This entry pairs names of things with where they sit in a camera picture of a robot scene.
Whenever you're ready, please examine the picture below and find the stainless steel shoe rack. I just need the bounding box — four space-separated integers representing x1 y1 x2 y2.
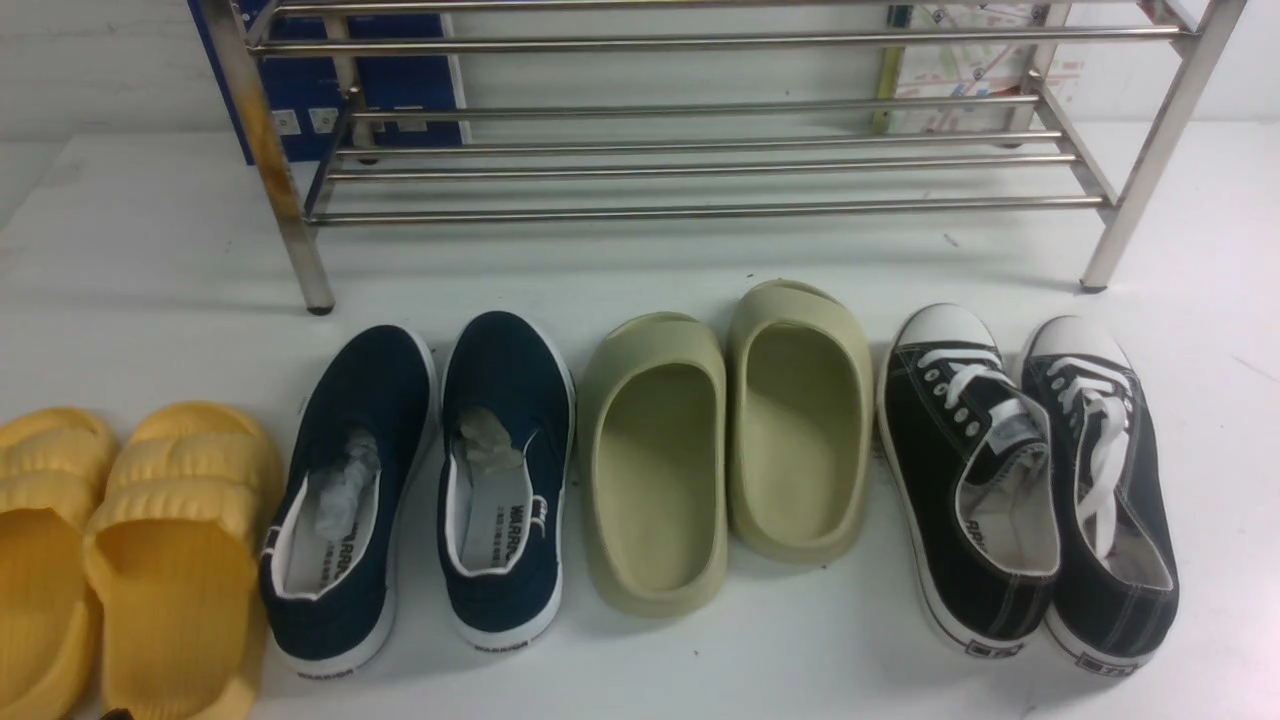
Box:
197 1 1245 316

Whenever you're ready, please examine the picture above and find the black canvas sneaker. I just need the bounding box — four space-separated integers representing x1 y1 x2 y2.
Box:
1019 316 1181 679
876 304 1061 660

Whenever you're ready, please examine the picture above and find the right yellow foam slipper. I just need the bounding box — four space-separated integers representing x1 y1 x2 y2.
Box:
83 401 284 719

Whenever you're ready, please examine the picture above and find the olive foam slipper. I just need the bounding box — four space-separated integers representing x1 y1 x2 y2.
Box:
728 279 876 566
577 313 728 619

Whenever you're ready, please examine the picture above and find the blue panel with sockets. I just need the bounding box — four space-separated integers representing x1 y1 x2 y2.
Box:
188 1 465 165

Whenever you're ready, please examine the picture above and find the left black canvas sneaker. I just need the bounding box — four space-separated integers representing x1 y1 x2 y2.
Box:
876 304 1061 660

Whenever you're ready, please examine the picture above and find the yellow foam slipper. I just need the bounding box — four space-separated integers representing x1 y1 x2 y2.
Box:
1 407 116 719
83 401 284 719

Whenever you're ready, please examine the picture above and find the right olive foam slipper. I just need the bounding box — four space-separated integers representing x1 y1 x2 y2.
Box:
728 279 876 566

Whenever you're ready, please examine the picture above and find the left olive foam slipper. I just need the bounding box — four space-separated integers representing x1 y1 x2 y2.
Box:
577 313 728 619

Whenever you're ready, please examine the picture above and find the left yellow foam slipper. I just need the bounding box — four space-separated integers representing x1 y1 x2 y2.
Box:
1 407 116 719

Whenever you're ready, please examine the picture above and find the right black canvas sneaker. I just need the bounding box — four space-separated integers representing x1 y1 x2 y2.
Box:
1019 316 1181 679

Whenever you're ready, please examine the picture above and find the printed map poster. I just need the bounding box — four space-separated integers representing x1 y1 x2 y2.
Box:
870 3 1073 135

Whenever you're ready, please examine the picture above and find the navy canvas shoe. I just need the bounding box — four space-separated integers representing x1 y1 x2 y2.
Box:
259 324 442 680
436 310 576 653

